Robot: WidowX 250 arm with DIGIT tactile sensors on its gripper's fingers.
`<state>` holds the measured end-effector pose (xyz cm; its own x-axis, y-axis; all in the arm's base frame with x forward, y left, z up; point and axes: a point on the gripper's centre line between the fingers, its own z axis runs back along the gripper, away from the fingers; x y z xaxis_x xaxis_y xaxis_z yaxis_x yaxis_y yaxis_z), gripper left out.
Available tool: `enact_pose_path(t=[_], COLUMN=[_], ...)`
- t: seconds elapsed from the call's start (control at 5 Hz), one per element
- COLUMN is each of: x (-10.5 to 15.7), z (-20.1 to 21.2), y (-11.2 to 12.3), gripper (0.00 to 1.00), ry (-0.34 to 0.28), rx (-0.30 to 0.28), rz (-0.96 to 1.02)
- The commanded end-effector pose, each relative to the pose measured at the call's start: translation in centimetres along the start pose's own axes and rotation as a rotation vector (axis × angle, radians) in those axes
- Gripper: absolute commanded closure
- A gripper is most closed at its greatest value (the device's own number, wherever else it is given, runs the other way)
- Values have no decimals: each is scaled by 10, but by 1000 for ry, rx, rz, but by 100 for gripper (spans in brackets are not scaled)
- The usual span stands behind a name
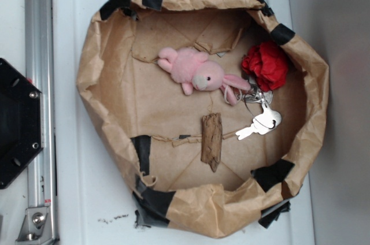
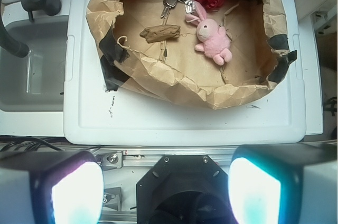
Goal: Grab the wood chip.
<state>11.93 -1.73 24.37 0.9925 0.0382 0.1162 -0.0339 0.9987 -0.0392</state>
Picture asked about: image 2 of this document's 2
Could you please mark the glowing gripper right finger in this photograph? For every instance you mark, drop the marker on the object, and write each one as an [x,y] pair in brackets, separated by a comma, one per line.
[284,183]

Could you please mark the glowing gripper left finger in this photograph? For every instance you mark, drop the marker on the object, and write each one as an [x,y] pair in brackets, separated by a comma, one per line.
[51,187]

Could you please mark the brown wood chip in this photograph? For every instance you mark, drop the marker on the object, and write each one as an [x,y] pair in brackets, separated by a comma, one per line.
[160,33]

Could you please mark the white plastic bin lid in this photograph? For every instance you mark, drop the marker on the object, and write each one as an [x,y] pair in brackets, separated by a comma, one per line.
[94,116]

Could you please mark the grey sink basin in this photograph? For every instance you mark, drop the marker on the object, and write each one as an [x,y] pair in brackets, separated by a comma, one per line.
[35,83]

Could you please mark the pink plush bunny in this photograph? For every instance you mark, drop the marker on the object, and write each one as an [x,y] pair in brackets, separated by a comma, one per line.
[214,42]

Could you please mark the crumpled brown paper bag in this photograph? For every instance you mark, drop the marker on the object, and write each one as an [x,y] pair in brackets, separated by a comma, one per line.
[172,70]

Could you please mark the silver foil wrapper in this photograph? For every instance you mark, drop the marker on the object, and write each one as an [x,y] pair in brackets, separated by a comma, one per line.
[189,6]

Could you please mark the black octagonal mount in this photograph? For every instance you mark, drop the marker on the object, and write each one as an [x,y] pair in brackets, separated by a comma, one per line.
[184,189]

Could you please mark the silver keys on wire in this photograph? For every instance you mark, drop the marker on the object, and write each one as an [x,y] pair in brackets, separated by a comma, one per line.
[168,5]

